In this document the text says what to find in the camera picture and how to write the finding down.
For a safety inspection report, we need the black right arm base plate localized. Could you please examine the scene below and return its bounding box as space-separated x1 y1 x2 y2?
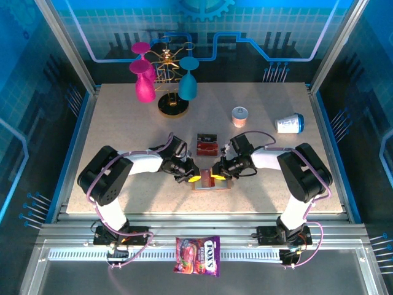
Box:
256 226 313 246

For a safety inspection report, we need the pink wine glass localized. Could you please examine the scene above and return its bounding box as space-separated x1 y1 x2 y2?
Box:
128 60 157 104

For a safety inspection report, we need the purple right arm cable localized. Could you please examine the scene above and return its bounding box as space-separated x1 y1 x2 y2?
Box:
244 130 332 270

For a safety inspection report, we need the white cup with blue lid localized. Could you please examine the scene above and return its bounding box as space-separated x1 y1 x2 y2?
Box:
274 112 305 135

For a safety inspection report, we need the red snack packet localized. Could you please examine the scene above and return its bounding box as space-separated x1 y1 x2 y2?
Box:
195 132 220 158

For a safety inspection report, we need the blue wine glass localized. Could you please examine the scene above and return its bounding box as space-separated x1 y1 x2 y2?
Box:
177 57 200 101

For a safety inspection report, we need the purple Fox's candy bag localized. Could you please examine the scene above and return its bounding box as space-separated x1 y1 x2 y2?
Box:
173 235 221 278

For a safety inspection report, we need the small black connector board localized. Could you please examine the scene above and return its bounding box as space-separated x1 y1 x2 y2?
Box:
107 248 130 262
281 250 300 266

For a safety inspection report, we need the aluminium frame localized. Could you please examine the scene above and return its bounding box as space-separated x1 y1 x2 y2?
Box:
18 0 389 295

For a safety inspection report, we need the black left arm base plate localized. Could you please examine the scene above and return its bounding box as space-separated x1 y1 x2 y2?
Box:
93 226 150 246

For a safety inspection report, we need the gold wire glass rack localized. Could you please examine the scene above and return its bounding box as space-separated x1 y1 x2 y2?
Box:
150 35 196 119

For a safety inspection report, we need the white slotted cable duct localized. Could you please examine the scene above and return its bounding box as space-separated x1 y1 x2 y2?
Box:
49 248 282 262

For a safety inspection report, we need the small orange tin can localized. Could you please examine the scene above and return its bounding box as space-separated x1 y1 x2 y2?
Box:
231 106 249 128

